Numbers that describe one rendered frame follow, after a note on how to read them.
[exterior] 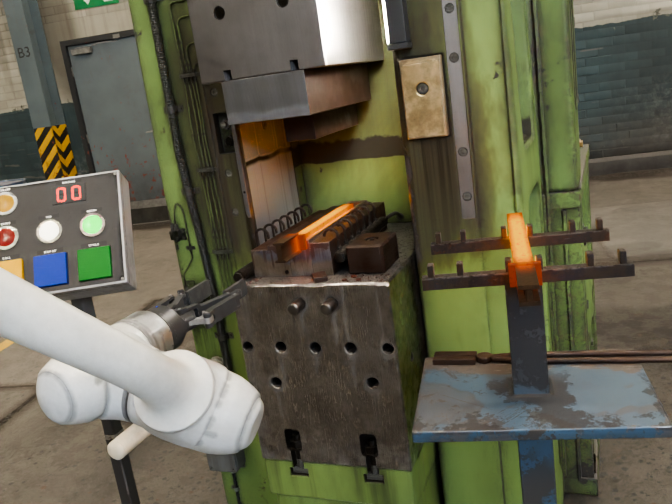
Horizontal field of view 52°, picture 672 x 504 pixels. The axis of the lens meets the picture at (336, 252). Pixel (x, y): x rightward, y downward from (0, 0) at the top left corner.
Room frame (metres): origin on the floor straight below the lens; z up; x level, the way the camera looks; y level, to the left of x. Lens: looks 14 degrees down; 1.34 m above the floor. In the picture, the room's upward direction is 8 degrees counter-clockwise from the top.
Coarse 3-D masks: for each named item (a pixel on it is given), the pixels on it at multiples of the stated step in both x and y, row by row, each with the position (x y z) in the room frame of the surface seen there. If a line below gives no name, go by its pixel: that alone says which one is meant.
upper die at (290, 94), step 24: (288, 72) 1.50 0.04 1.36; (312, 72) 1.53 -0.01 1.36; (336, 72) 1.66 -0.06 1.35; (360, 72) 1.81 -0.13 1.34; (240, 96) 1.55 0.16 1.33; (264, 96) 1.52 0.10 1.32; (288, 96) 1.50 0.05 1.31; (312, 96) 1.51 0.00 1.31; (336, 96) 1.64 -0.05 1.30; (360, 96) 1.79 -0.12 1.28; (240, 120) 1.55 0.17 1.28; (264, 120) 1.53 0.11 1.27
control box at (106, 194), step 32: (0, 192) 1.64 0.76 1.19; (32, 192) 1.63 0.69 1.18; (96, 192) 1.63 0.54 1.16; (128, 192) 1.70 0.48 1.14; (0, 224) 1.60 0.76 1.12; (32, 224) 1.59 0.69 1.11; (64, 224) 1.59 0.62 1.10; (128, 224) 1.63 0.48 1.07; (0, 256) 1.56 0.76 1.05; (32, 256) 1.56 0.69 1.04; (128, 256) 1.57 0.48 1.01; (64, 288) 1.51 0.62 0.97; (96, 288) 1.52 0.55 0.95; (128, 288) 1.56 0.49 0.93
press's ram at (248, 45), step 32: (192, 0) 1.58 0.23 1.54; (224, 0) 1.55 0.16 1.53; (256, 0) 1.52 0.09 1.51; (288, 0) 1.49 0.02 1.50; (320, 0) 1.48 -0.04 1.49; (352, 0) 1.67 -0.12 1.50; (224, 32) 1.55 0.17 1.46; (256, 32) 1.52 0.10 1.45; (288, 32) 1.49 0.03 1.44; (320, 32) 1.47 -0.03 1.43; (352, 32) 1.64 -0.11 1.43; (224, 64) 1.56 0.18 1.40; (256, 64) 1.53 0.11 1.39; (288, 64) 1.50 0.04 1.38; (320, 64) 1.47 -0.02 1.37
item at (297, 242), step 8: (336, 208) 1.79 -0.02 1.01; (344, 208) 1.77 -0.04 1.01; (328, 216) 1.69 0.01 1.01; (336, 216) 1.71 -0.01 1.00; (312, 224) 1.62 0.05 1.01; (320, 224) 1.61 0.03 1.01; (304, 232) 1.55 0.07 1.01; (312, 232) 1.56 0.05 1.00; (280, 240) 1.45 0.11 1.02; (288, 240) 1.45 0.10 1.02; (296, 240) 1.50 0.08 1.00; (304, 240) 1.49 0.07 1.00; (280, 248) 1.42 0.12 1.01; (288, 248) 1.46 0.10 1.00; (296, 248) 1.49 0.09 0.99; (304, 248) 1.49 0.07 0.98; (280, 256) 1.43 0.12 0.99; (288, 256) 1.45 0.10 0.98
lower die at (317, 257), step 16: (352, 208) 1.80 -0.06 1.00; (368, 208) 1.81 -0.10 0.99; (384, 208) 1.87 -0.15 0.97; (304, 224) 1.73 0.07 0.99; (352, 224) 1.63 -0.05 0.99; (272, 240) 1.64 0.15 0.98; (320, 240) 1.51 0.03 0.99; (336, 240) 1.52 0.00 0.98; (256, 256) 1.56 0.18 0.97; (272, 256) 1.54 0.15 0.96; (304, 256) 1.51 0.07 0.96; (320, 256) 1.49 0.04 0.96; (256, 272) 1.56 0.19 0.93; (272, 272) 1.54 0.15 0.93; (304, 272) 1.51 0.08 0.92; (336, 272) 1.50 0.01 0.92
